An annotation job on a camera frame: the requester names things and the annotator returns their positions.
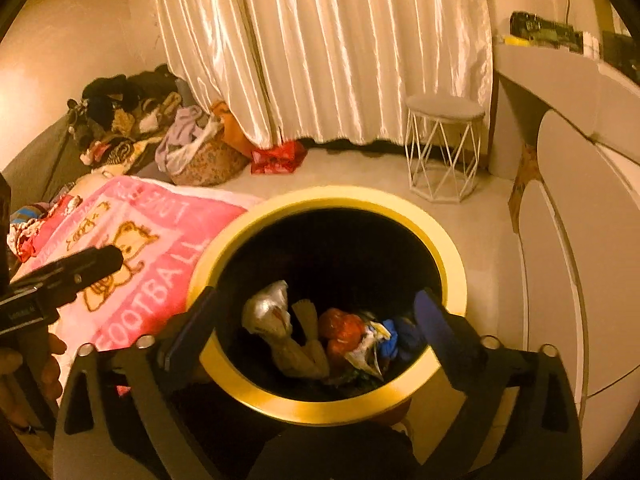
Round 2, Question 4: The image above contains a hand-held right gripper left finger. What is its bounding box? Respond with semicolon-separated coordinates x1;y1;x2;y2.
52;285;226;480

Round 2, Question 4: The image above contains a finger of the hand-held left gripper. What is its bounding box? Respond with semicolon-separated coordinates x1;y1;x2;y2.
14;244;125;307

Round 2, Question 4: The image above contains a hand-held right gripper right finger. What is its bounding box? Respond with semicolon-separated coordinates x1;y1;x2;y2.
412;287;584;480

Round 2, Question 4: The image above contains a blue wrapper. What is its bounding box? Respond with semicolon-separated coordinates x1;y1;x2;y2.
382;315;427;362

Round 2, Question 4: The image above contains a white printed snack wrapper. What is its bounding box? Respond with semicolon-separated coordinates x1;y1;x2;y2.
345;320;394;382

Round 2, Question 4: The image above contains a red plastic bag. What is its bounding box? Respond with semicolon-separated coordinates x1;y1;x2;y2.
317;308;369;361

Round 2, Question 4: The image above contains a black bin with yellow rim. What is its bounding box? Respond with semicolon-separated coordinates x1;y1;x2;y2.
186;185;469;414

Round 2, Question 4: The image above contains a person's left hand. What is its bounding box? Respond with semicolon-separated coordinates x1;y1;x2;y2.
0;334;67;413

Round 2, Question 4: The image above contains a red floral cloth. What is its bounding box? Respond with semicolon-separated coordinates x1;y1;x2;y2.
10;194;84;264

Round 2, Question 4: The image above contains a pink printed blanket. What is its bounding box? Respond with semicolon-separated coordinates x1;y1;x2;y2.
10;175;262;401

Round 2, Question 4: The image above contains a grey sofa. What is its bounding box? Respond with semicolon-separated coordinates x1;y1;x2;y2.
0;115;87;207

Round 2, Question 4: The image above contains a white curved cabinet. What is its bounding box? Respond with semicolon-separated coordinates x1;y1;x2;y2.
514;110;640;462

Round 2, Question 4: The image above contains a patterned laundry basket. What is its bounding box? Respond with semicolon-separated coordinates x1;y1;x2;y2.
170;139;252;188

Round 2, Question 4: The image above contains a white cloth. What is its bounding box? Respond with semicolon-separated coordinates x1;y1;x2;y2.
167;117;224;177

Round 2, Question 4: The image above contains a pile of clothes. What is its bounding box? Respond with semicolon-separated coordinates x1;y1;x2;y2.
67;64;184;177

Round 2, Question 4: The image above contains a lilac cloth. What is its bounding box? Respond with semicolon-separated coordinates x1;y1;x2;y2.
154;105;209;172

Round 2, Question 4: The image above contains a red shiny bag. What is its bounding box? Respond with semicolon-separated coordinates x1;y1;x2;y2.
249;140;309;177

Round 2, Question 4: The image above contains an orange bag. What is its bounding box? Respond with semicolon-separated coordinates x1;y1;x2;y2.
209;100;257;159

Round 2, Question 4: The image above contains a white desk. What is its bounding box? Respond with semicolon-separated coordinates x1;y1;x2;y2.
486;42;640;182

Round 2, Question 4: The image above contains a cream satin curtain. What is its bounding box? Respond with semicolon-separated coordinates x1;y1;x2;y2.
149;0;494;154

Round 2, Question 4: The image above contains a green box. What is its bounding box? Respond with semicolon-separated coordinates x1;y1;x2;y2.
509;10;584;54

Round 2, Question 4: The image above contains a dark box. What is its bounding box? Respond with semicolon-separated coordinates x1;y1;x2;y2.
601;30;640;69

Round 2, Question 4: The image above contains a white wire stool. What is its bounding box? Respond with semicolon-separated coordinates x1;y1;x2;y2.
404;92;488;206

